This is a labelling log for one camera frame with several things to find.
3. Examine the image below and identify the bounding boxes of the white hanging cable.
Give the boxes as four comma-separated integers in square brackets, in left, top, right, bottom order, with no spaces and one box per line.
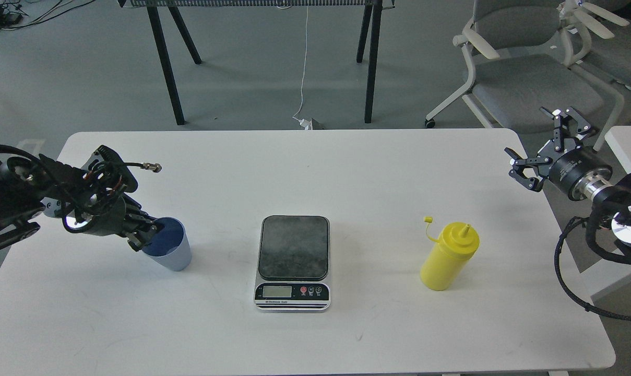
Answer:
[293,4,309,122]

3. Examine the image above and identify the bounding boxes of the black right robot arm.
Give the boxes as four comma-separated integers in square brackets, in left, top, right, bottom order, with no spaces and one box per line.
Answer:
[505,107,631,322]

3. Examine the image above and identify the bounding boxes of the black floor cables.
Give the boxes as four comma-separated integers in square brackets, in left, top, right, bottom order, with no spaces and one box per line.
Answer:
[0,0,97,45]

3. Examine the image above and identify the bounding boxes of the grey office chair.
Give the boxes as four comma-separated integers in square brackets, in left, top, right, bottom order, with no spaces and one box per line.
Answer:
[558,1,631,90]
[424,1,625,150]

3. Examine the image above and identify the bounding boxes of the blue plastic cup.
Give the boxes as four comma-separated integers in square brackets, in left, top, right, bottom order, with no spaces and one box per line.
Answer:
[141,217,192,272]

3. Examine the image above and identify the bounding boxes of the yellow squeeze bottle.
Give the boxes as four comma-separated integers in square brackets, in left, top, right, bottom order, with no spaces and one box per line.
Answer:
[420,216,480,291]

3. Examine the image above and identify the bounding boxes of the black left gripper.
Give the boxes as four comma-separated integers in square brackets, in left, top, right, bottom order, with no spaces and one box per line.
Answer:
[62,145,164,252]

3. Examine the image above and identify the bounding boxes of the black trestle table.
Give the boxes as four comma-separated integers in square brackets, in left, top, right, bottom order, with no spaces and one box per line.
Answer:
[113,1,397,126]

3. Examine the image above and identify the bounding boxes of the digital kitchen scale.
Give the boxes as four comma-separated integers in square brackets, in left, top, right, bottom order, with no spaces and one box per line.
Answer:
[253,216,331,312]

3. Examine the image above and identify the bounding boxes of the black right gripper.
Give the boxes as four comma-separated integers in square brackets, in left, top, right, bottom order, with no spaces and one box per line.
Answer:
[505,107,613,202]

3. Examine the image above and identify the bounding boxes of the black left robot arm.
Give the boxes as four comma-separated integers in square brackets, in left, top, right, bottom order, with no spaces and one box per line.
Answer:
[0,145,165,251]

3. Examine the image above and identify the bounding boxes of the white power adapter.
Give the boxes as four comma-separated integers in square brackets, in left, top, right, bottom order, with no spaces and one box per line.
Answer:
[297,117,325,131]

